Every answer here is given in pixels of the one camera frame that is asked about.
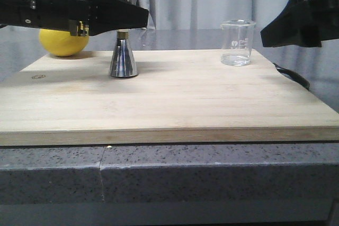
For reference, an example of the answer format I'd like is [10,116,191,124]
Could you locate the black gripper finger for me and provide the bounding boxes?
[261,0,338,48]

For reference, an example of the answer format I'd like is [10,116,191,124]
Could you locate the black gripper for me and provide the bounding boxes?
[1,0,149,37]

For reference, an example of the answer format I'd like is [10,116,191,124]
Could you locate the steel double jigger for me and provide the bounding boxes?
[110,0,138,78]

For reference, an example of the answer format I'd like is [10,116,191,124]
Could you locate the small glass beaker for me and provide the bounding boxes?
[220,20,256,66]

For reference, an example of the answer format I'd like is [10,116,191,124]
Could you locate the yellow lemon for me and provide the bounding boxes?
[39,29,89,57]

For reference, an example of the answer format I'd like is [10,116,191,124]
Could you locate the wooden cutting board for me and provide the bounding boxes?
[1,50,338,146]

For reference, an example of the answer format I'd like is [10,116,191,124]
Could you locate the black cutting board handle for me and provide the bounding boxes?
[274,63,310,90]

